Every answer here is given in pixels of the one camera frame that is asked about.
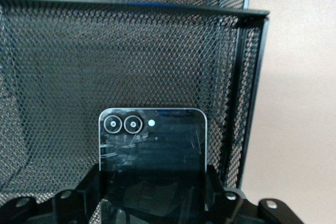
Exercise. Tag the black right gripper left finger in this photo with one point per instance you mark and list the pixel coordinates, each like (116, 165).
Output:
(73, 205)

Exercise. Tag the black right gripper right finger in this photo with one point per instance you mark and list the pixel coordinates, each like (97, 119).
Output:
(228, 208)

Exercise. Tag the black flip phone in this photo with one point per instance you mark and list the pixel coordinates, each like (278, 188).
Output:
(157, 155)

